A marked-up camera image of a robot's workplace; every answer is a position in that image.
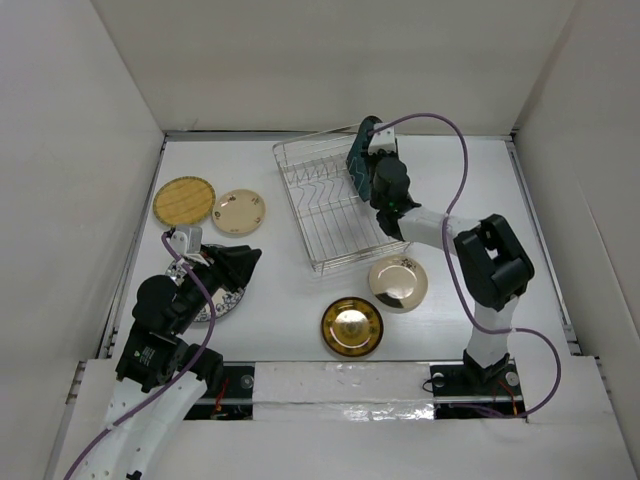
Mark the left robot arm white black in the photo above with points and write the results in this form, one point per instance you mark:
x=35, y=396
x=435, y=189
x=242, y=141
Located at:
x=159, y=377

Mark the glossy cream plate black motif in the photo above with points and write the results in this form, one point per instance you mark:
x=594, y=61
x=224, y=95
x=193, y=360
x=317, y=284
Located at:
x=398, y=282

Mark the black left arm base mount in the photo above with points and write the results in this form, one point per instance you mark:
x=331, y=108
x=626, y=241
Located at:
x=232, y=401

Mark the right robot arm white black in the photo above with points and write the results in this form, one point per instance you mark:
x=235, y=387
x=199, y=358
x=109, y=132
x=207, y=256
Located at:
x=494, y=265

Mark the yellow woven round plate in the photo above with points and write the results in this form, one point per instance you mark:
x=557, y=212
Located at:
x=187, y=200

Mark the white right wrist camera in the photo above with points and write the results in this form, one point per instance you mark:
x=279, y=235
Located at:
x=382, y=141

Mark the silver wire dish rack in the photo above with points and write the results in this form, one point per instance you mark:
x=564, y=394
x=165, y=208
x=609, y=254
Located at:
x=337, y=227

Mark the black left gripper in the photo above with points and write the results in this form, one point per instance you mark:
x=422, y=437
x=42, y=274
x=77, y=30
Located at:
x=232, y=264

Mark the blue white floral plate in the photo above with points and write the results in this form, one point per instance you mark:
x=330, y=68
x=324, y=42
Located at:
x=224, y=299

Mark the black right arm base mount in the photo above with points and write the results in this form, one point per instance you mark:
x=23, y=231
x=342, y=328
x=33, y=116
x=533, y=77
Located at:
x=458, y=392

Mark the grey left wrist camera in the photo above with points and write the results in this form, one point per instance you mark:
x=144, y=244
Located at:
x=186, y=240

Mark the cream plate with red marks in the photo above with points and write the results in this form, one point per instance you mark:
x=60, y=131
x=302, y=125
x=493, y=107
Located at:
x=239, y=212

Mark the dark teal square plate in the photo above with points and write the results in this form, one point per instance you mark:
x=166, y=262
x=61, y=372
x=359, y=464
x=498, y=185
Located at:
x=356, y=161

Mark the gold brown patterned plate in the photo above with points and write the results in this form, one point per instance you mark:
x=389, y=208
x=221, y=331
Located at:
x=352, y=327

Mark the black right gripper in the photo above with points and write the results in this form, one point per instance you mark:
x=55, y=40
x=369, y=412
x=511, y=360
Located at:
x=371, y=157

